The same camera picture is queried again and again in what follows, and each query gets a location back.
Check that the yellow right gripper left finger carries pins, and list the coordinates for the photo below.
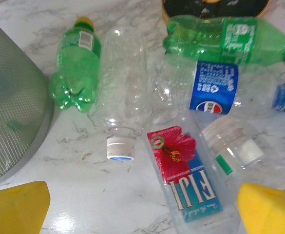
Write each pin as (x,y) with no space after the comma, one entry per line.
(15,209)

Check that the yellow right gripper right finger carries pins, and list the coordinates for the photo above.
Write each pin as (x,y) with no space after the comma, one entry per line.
(271,212)

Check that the wide clear bottle white cap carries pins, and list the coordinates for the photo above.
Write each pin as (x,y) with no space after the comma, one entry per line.
(232,143)

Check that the Fiji water bottle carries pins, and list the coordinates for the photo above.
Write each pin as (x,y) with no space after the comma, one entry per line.
(181,165)

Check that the clear Pepsi bottle blue label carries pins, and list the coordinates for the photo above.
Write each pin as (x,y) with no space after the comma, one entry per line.
(213,87)

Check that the small green bottle yellow cap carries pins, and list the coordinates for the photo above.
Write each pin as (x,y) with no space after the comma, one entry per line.
(76,65)

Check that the clear ribbed bottle white cap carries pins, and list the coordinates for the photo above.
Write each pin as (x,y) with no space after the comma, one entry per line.
(122,80)

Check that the large green soda bottle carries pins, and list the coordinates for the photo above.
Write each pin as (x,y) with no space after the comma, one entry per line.
(237,41)

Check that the grey mesh waste bin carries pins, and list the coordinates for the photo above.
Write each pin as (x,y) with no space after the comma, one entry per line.
(8,97)

